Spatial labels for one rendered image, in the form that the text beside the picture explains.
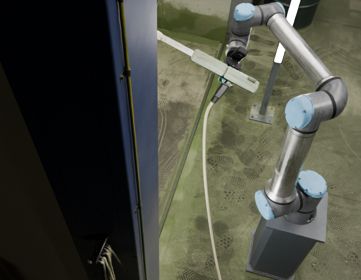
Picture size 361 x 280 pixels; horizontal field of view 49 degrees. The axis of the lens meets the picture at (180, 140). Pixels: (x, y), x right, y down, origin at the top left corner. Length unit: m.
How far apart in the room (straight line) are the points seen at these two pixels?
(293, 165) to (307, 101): 0.33
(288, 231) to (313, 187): 0.30
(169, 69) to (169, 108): 0.50
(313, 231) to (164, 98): 1.83
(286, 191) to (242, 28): 0.76
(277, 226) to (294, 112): 0.81
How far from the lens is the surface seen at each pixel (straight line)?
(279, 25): 1.84
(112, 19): 0.49
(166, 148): 3.09
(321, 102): 1.53
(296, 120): 1.52
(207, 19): 3.96
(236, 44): 1.86
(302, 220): 2.16
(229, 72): 1.67
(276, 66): 3.11
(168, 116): 3.31
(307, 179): 2.01
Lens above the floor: 2.50
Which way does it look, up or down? 51 degrees down
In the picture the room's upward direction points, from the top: 3 degrees clockwise
